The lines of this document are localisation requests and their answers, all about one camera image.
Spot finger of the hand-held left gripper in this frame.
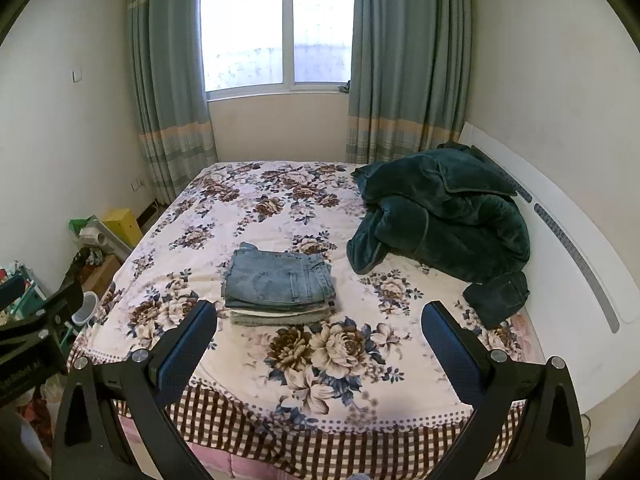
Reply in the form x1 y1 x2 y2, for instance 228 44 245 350
0 282 85 346

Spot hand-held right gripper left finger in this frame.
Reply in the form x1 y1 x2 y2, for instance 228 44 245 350
50 299 218 480

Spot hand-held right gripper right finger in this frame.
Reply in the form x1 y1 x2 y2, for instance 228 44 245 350
421 301 587 480

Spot blue jeans pants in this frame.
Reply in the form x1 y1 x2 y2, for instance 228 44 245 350
223 241 337 311

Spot folded grey pants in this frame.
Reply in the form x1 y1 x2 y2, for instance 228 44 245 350
230 304 334 327

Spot teal storage rack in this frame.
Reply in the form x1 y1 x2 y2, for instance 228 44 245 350
0 260 49 322

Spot white plastic bucket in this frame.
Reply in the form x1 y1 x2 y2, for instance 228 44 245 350
71 291 100 327

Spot brown cardboard box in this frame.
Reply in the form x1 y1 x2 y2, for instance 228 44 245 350
80 255 122 296

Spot white plastic pipe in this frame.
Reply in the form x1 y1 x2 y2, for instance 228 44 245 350
80 226 134 262

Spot green box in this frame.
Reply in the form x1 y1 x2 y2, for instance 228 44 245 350
68 216 101 236

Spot yellow box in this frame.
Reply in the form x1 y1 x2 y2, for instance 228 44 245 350
101 208 144 249

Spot pink mattress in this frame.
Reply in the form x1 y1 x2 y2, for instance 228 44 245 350
187 437 286 480

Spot dark green plush quilt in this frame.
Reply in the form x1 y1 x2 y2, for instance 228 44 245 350
346 142 532 331

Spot floral bed sheet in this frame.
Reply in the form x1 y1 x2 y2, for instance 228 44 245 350
65 160 543 480

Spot white headboard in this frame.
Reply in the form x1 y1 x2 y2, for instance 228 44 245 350
457 121 640 403

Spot dark green pillow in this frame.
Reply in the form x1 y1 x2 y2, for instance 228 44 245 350
351 146 519 198

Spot teal striped curtain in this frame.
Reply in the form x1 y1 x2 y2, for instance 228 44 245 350
126 0 218 206
345 0 473 166

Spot white framed window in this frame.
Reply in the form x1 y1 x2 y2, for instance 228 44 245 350
200 0 357 94

